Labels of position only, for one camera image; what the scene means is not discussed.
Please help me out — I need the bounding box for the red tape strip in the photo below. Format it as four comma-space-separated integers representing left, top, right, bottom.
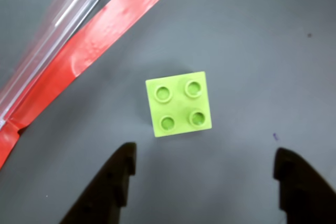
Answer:
0, 122, 22, 170
4, 0, 190, 131

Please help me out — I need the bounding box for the transparent acrylic box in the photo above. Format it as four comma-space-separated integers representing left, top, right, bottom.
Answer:
0, 0, 122, 125

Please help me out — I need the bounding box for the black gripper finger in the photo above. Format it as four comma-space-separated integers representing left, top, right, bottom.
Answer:
272, 147, 336, 224
58, 142, 138, 224

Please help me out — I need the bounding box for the green lego block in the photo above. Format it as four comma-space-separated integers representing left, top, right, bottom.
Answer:
145, 71, 213, 138

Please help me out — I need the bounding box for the grey mat under box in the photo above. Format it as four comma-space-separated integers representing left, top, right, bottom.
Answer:
0, 0, 336, 224

